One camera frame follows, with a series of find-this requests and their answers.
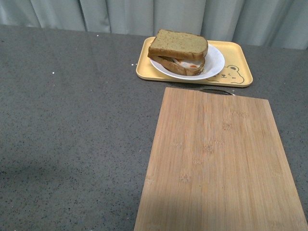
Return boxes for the fried egg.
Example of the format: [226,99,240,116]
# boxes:
[171,58,205,69]

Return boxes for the bamboo cutting board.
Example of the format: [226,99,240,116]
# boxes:
[134,88,308,231]

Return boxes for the grey pleated curtain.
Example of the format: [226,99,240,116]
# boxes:
[0,0,308,50]

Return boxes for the yellow bear tray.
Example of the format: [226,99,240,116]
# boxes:
[136,37,253,87]

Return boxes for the white round plate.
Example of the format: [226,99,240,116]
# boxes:
[150,44,225,80]

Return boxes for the metal cutting board handle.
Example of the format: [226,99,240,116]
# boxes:
[200,89,235,96]

